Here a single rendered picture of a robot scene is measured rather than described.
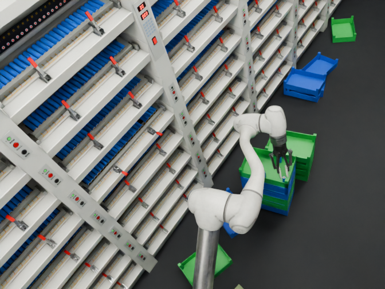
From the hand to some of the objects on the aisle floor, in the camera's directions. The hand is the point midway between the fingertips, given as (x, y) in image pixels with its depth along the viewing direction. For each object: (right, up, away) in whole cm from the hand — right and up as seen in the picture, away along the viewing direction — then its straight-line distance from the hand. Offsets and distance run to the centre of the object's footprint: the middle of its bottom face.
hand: (283, 172), depth 186 cm
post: (-6, +36, +92) cm, 99 cm away
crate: (-44, -65, +27) cm, 83 cm away
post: (-47, -14, +66) cm, 82 cm away
